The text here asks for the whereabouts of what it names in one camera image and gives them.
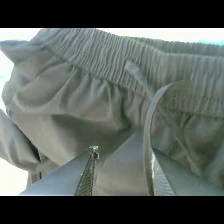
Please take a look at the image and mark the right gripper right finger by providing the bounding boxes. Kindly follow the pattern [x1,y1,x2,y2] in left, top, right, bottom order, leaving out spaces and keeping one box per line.
[151,148,224,197]

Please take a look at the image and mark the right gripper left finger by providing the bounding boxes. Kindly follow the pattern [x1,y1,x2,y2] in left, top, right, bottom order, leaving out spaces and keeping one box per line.
[20,145,100,197]

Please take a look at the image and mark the grey trousers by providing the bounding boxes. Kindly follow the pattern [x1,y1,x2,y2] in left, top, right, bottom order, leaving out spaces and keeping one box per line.
[0,28,224,197]

